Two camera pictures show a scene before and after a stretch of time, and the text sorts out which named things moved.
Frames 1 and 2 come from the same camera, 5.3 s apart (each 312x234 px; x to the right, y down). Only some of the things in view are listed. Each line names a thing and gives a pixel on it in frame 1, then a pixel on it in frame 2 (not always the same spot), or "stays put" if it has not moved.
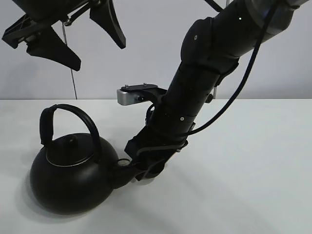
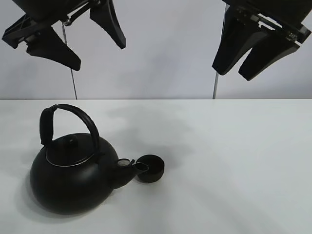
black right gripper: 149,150 → 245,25
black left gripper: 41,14 stays put
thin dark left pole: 70,69 stays put
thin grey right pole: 215,92 stays put
